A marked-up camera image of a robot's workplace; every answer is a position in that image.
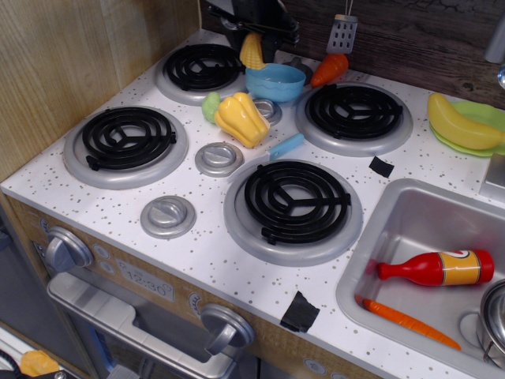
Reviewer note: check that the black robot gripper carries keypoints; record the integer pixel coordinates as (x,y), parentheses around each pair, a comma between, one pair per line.
(266,17)

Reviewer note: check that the yellow toy corn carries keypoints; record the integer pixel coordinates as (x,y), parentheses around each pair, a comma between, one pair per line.
(251,54)

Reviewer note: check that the light blue plastic bowl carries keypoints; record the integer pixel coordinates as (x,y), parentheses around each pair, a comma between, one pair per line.
(276,82)

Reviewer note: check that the back left black burner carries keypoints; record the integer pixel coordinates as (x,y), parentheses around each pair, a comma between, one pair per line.
(190,73)

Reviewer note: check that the black burner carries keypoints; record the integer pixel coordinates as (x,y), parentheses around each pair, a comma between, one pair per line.
(355,120)
(190,73)
(293,213)
(125,148)

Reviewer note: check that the silver top knob back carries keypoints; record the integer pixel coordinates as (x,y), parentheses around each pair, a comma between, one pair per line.
(270,110)

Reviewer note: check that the green toy vegetable piece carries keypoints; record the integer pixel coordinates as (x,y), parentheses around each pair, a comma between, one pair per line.
(210,107)

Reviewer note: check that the yellow toy bell pepper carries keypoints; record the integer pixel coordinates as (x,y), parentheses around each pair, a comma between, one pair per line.
(238,116)

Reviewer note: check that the short orange toy carrot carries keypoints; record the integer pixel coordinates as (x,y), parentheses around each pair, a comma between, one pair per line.
(332,67)

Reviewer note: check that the grey slotted toy spatula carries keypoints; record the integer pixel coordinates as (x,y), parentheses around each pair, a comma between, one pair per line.
(343,31)

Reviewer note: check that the silver top knob middle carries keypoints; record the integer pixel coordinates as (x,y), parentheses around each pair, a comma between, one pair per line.
(218,159)

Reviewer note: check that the back right black burner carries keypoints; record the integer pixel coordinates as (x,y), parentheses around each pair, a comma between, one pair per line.
(355,120)

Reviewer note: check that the front left black burner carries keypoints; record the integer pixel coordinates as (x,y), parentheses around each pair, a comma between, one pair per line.
(125,148)

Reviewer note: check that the front right black burner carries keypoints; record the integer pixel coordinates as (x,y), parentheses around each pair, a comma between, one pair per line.
(293,213)

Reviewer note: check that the black tape piece upper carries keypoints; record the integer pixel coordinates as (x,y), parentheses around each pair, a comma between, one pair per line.
(381,167)

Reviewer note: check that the black tape piece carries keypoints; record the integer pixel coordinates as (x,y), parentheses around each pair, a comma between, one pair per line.
(300,314)
(381,167)

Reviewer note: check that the silver top knob front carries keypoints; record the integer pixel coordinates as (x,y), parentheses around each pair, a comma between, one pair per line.
(168,217)

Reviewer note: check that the yellow toy banana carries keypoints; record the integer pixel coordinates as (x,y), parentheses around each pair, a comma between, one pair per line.
(459,129)

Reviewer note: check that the silver metal sink basin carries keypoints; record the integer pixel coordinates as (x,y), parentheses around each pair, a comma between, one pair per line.
(411,218)

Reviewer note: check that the silver faucet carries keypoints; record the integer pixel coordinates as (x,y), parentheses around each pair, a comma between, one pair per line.
(494,53)

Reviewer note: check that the green plastic plate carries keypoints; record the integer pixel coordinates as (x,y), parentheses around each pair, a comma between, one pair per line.
(478,112)

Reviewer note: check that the black tape piece lower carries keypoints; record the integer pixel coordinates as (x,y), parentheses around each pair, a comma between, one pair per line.
(300,314)

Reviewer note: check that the left silver oven knob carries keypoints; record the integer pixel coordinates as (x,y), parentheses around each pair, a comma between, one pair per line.
(66,251)

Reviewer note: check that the silver oven knob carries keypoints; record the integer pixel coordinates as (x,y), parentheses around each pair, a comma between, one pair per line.
(226,328)
(66,251)

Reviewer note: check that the right silver oven knob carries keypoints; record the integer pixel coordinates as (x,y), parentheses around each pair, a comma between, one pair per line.
(226,328)

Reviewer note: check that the long orange toy carrot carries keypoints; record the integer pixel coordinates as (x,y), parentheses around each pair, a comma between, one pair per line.
(411,323)

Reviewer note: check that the red toy ketchup bottle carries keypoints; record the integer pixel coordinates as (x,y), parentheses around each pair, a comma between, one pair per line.
(442,269)

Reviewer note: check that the silver toy pot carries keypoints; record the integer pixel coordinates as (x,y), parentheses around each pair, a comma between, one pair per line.
(490,330)

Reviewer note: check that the yellow object lower left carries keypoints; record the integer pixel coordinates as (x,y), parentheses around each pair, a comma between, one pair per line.
(36,363)

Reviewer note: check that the blue handled toy knife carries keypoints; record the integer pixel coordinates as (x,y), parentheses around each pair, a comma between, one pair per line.
(272,153)

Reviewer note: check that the silver oven door handle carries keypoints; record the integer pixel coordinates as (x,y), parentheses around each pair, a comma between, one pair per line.
(116,319)

